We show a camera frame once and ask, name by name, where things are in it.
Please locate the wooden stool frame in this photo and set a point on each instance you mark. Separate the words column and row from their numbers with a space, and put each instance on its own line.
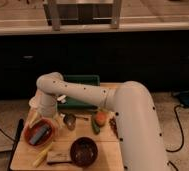
column 82, row 12

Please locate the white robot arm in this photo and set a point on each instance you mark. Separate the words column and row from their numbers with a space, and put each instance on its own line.
column 142, row 146

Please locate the green toy vegetable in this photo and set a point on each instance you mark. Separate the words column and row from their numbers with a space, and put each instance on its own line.
column 95, row 127

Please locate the black floor device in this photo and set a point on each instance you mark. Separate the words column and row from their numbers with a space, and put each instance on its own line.
column 183, row 98

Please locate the green tray box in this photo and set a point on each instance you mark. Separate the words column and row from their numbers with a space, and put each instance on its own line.
column 65, row 102

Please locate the red bowl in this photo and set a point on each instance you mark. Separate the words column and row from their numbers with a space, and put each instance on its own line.
column 30, row 131

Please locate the brown toy food piece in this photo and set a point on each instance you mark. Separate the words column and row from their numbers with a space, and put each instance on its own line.
column 113, row 126

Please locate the grey sponge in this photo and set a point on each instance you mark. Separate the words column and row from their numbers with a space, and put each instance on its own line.
column 39, row 134

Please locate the orange toy fruit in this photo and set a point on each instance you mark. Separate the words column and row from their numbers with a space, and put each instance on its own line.
column 100, row 118

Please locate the dark brown bowl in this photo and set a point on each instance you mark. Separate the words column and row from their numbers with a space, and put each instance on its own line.
column 83, row 152

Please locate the metal spoon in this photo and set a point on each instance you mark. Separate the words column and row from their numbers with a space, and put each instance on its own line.
column 70, row 120

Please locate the yellow toy banana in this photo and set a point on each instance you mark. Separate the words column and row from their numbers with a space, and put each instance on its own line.
column 41, row 156

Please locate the wooden spatula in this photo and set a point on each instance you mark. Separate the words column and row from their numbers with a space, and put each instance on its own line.
column 58, row 158

